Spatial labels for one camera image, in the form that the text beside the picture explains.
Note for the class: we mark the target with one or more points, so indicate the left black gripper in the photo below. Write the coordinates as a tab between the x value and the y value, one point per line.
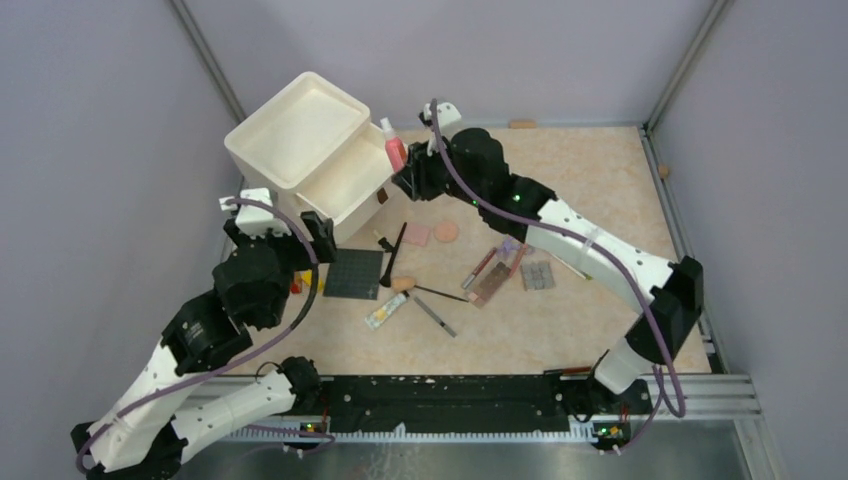
324	245

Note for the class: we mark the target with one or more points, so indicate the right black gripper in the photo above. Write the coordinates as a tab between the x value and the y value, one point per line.
415	178

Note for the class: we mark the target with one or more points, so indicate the pink bottle white cap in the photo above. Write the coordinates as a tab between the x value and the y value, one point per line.
394	146

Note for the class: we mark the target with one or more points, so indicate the pink square compact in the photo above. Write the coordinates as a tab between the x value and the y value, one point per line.
417	234

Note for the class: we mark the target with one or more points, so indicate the white drawer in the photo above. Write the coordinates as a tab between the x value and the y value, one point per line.
354	186

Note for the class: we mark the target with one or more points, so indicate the floral hand cream tube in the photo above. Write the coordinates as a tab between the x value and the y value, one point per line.
377	318

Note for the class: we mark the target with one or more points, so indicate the brown eyeshadow palette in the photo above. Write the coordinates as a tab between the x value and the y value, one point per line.
489	285

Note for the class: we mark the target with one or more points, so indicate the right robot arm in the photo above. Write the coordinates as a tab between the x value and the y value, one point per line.
468	164

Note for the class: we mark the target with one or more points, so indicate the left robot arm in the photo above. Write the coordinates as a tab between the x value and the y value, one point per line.
150	433

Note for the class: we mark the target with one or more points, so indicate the black makeup brush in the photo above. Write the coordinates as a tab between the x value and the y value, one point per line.
385	279

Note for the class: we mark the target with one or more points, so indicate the yellow toy block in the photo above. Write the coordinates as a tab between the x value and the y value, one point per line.
307	279

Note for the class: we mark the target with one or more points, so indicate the dark grey studded baseplate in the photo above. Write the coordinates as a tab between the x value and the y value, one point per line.
355	274

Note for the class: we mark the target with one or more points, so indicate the round peach powder puff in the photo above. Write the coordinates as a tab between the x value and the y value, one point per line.
446	232

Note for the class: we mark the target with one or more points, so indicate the red owl toy block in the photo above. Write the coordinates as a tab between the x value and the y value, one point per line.
296	286

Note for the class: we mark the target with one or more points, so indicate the white drawer organizer cabinet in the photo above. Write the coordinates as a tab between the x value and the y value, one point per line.
295	134

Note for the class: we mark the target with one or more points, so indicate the purple eyelash curler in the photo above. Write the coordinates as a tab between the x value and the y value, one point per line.
507	247

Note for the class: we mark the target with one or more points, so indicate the grey striped pencil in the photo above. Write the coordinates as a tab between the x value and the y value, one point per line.
435	317

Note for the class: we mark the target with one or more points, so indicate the clear silver pan palette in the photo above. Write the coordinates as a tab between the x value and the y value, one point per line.
537	276

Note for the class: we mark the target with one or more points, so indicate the white eyeliner pencil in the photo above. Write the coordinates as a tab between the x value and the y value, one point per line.
573	269

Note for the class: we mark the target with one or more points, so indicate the wooden block at wall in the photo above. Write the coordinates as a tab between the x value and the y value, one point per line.
522	124

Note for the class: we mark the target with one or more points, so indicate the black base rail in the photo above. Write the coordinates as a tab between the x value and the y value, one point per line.
470	404

